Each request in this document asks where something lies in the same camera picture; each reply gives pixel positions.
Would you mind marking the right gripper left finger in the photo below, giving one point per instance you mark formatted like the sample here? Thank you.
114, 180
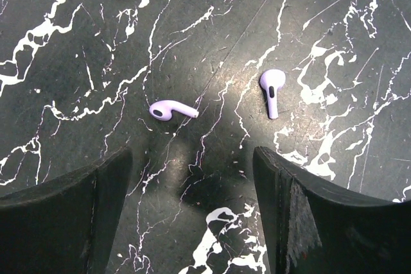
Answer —
67, 224

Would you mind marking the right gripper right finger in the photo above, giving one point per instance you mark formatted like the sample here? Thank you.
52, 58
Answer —
312, 225

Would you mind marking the purple earbud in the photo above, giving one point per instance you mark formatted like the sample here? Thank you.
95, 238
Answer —
271, 81
163, 110

